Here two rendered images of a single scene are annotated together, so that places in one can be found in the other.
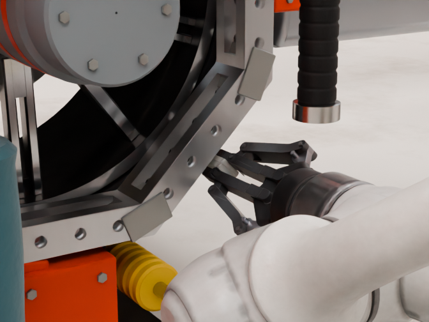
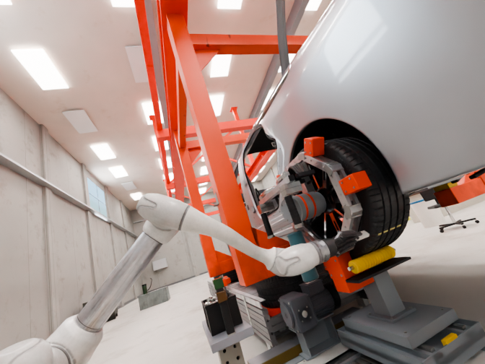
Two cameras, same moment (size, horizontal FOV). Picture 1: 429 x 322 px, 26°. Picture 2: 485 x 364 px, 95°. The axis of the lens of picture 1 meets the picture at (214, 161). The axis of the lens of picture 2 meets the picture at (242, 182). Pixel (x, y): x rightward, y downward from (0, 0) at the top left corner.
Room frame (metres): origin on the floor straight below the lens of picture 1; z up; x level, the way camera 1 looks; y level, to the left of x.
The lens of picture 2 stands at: (0.87, -1.11, 0.73)
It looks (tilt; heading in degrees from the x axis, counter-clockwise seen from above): 16 degrees up; 102
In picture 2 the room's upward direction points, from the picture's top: 18 degrees counter-clockwise
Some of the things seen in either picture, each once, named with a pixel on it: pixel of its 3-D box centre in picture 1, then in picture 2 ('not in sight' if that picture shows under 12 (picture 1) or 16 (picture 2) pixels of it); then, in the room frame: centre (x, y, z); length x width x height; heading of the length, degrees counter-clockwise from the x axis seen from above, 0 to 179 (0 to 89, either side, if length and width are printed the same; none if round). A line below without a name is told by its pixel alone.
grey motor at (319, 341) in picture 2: not in sight; (320, 313); (0.74, 0.42, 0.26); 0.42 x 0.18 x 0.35; 32
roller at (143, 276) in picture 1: (111, 254); (372, 258); (1.08, 0.13, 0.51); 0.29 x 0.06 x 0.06; 32
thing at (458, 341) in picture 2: not in sight; (400, 334); (1.08, 0.27, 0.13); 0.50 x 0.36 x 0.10; 122
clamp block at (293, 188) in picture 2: not in sight; (290, 188); (0.85, -0.08, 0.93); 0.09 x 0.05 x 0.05; 32
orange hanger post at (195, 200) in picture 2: not in sight; (193, 197); (-0.66, 2.06, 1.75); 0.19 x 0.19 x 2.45; 32
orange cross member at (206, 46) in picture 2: not in sight; (307, 53); (1.55, 1.17, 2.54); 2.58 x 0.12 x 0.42; 32
